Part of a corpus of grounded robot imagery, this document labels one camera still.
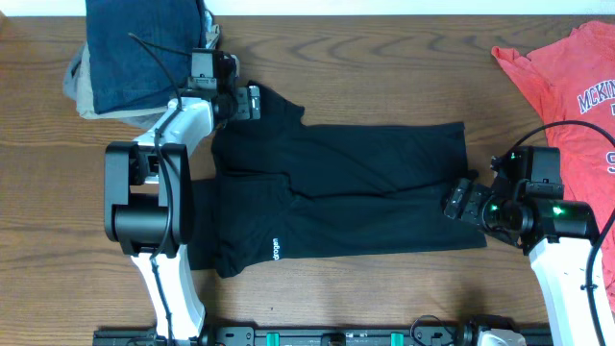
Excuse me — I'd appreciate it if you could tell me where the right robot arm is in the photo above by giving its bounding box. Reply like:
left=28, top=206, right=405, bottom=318
left=443, top=179, right=614, bottom=345

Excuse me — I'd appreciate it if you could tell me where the folded navy blue garment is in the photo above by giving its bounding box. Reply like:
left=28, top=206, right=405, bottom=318
left=86, top=0, right=210, bottom=114

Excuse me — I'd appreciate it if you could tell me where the folded beige garment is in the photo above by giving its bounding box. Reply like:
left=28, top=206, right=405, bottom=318
left=63, top=19, right=221, bottom=125

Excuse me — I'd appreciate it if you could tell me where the black polo shirt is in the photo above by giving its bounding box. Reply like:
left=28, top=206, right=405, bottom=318
left=187, top=88, right=486, bottom=278

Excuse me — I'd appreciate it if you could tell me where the folded light blue garment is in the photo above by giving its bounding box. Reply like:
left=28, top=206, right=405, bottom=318
left=201, top=10, right=218, bottom=49

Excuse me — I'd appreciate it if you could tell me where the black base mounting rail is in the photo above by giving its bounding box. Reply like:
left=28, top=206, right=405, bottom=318
left=92, top=314, right=554, bottom=346

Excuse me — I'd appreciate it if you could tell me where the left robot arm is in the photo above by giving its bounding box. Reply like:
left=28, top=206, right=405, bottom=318
left=95, top=86, right=260, bottom=345

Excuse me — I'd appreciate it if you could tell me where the folded grey garment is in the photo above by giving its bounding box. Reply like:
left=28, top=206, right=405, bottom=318
left=62, top=43, right=167, bottom=130

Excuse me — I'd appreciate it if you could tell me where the red printed t-shirt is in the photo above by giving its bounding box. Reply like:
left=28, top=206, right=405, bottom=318
left=490, top=20, right=615, bottom=313

